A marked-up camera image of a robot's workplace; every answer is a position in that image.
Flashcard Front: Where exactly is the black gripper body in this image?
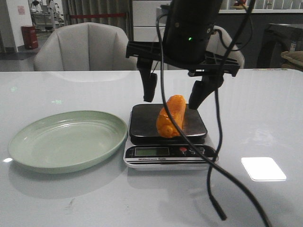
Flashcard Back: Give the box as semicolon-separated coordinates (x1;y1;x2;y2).
125;21;239;77

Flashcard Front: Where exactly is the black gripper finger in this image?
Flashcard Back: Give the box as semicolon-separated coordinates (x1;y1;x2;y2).
137;58;157;102
188;76;224;110

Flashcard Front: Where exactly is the orange corn cob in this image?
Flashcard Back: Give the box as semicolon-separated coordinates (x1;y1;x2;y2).
156;94;187;139

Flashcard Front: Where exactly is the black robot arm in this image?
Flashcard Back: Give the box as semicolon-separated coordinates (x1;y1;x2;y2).
126;0;240;109

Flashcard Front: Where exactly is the right grey upholstered chair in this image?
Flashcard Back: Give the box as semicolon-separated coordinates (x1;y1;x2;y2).
165;25;245;70

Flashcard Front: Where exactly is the grey upholstered chair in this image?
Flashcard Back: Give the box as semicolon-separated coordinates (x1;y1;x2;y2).
165;25;245;70
34;22;137;71

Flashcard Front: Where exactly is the white drawer cabinet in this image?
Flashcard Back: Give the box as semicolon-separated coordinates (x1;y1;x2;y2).
132;0;171;42

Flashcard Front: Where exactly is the dark grey counter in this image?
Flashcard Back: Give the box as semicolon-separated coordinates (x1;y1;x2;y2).
215;9;303;69

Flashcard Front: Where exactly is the fruit bowl on counter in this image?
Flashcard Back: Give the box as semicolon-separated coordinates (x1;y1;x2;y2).
231;0;249;10

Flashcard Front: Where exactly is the left grey upholstered chair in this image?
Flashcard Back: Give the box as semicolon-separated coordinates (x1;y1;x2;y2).
34;22;137;71

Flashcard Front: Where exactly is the black silver kitchen scale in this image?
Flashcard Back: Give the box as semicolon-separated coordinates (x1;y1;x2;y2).
123;104;215;171

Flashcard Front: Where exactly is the dark appliance at right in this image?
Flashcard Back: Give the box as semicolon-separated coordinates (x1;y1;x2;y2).
257;24;303;68

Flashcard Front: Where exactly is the pale green round plate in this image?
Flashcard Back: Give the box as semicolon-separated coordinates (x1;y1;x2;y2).
8;111;127;174

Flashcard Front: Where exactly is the red bin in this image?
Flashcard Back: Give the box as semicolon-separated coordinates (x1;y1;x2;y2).
21;26;38;49

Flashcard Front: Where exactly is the black cable long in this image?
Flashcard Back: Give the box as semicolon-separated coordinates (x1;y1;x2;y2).
155;13;272;227

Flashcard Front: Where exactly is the black cable short end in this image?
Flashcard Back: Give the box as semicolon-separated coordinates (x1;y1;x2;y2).
207;0;256;221

